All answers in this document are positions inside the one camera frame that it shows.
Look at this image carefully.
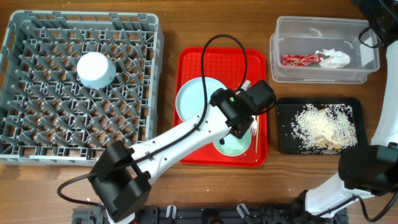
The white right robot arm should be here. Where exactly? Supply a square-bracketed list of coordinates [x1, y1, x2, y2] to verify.
[289, 0, 397, 222]

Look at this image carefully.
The red snack wrapper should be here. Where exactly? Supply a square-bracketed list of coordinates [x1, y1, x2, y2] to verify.
[281, 54, 322, 67]

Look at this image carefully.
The white plastic fork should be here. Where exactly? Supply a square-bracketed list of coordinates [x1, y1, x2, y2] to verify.
[242, 80, 259, 137]

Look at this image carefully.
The clear plastic waste bin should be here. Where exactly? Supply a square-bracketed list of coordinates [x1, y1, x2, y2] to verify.
[270, 16, 380, 84]

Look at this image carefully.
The white bowl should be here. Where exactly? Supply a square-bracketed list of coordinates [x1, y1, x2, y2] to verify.
[76, 52, 116, 89]

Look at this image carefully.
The black tray with rice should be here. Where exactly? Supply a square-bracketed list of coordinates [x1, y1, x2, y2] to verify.
[276, 97, 368, 154]

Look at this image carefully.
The red serving tray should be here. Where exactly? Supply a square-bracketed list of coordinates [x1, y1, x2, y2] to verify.
[175, 47, 268, 167]

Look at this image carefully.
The white napkin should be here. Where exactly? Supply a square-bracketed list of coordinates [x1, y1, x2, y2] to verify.
[315, 49, 351, 68]

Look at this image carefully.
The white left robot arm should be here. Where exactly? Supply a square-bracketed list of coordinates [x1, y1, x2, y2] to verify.
[88, 80, 276, 223]

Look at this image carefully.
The light blue plate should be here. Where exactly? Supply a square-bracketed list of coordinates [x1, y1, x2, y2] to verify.
[175, 77, 226, 121]

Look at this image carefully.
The grey dishwasher rack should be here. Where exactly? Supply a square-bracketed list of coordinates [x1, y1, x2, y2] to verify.
[1, 10, 164, 166]

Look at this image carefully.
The wooden chopstick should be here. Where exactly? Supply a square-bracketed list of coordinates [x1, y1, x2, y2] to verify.
[255, 116, 260, 154]

